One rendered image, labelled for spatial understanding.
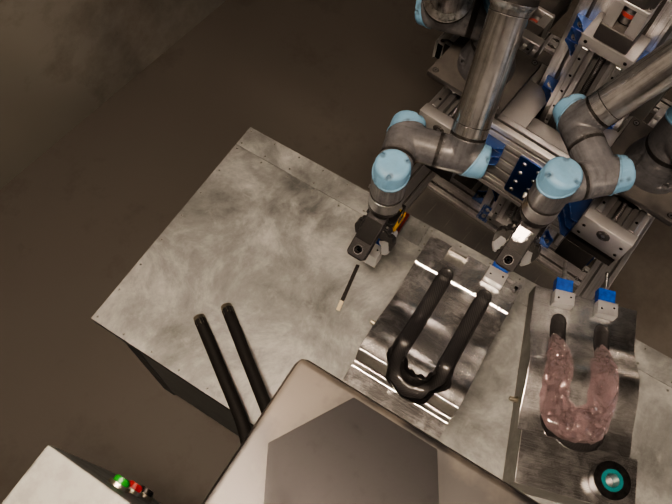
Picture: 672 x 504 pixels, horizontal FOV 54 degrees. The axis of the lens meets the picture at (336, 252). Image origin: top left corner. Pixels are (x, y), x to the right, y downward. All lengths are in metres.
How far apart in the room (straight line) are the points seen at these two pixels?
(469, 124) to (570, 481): 0.80
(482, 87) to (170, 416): 1.66
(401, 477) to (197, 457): 2.12
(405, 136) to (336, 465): 1.08
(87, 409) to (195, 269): 0.96
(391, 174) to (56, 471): 0.77
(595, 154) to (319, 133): 1.74
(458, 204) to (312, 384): 2.17
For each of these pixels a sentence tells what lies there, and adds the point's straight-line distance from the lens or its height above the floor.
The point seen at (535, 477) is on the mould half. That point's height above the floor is 0.91.
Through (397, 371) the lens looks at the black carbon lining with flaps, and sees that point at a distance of 1.59.
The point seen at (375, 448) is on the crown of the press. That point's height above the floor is 2.05.
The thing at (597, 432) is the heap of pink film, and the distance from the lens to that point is 1.67.
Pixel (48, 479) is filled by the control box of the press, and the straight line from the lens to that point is 1.00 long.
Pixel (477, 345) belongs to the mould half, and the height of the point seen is 0.88.
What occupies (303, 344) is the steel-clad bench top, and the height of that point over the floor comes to 0.80.
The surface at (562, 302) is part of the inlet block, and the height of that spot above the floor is 0.88.
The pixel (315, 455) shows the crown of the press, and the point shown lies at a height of 2.05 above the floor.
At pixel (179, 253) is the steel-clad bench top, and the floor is 0.80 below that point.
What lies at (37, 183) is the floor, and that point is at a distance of 3.01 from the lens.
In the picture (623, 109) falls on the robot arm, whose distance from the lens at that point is 1.40.
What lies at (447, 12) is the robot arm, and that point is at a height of 1.27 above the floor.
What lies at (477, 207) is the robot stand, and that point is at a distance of 2.56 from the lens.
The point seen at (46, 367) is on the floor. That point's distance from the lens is 2.66.
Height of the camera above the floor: 2.40
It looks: 65 degrees down
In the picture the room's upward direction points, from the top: 5 degrees clockwise
